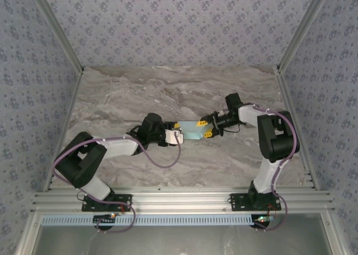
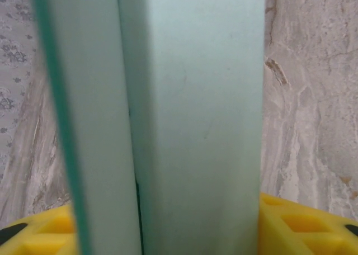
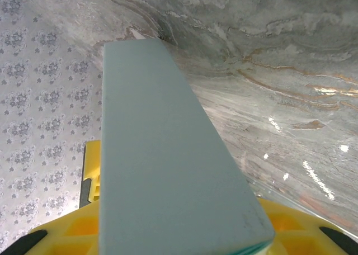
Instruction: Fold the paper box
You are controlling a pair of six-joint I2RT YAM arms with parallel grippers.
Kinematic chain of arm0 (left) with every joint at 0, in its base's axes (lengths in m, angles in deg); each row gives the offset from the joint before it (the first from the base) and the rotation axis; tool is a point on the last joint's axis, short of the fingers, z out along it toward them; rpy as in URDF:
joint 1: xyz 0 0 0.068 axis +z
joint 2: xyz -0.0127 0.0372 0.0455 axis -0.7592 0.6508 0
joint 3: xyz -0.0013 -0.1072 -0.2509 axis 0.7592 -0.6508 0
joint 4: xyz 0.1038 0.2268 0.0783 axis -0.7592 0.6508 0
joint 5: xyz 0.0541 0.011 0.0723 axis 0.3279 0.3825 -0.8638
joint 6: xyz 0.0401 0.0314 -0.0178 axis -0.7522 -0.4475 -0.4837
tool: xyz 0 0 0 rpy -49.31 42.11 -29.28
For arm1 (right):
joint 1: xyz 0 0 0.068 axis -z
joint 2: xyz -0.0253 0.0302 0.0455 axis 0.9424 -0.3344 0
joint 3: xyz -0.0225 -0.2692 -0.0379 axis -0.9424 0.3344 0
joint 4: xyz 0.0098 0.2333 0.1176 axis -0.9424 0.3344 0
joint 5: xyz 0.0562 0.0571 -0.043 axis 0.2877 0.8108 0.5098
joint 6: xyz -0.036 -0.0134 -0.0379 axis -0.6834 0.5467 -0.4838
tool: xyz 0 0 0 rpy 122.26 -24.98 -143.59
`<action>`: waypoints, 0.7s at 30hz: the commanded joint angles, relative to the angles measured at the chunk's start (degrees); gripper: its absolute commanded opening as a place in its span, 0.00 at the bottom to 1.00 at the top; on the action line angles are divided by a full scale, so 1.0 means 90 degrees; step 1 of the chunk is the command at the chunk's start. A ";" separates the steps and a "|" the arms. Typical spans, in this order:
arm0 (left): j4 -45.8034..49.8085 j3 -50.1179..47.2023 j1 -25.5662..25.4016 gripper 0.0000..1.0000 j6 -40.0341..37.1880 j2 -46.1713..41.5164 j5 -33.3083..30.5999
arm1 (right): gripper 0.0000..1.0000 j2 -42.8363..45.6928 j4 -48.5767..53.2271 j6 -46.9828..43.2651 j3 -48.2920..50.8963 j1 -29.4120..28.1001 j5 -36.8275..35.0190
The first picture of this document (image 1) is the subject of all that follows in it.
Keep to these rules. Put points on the teal paper box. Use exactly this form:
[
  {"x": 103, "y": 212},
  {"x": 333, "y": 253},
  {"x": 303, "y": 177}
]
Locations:
[{"x": 191, "y": 130}]

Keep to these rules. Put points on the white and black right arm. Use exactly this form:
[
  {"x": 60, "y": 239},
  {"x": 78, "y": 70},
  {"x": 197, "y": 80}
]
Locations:
[{"x": 268, "y": 176}]

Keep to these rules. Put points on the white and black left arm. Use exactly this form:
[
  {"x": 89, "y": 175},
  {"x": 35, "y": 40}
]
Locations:
[{"x": 120, "y": 147}]

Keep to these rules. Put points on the small black adapter board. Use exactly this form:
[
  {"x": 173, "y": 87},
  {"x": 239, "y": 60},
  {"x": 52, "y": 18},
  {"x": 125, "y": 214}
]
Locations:
[
  {"x": 261, "y": 222},
  {"x": 103, "y": 220}
]

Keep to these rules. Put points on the grey metal panel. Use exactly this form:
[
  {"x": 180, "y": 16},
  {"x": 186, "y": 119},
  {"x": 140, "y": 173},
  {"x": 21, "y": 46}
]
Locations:
[{"x": 179, "y": 241}]

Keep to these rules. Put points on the aluminium side rail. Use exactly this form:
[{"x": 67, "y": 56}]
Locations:
[
  {"x": 70, "y": 106},
  {"x": 291, "y": 106}
]

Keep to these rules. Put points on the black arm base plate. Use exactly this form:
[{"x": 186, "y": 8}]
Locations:
[
  {"x": 237, "y": 200},
  {"x": 123, "y": 199}
]

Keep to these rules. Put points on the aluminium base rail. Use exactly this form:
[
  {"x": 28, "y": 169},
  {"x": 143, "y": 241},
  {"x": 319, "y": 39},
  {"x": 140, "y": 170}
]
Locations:
[{"x": 179, "y": 200}]

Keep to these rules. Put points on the aluminium corner post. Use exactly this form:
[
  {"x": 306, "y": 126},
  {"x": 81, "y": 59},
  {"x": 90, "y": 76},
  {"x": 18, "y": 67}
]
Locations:
[
  {"x": 57, "y": 25},
  {"x": 304, "y": 25}
]

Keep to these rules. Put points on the aluminium frame leg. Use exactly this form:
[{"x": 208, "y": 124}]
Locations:
[
  {"x": 28, "y": 235},
  {"x": 335, "y": 238}
]

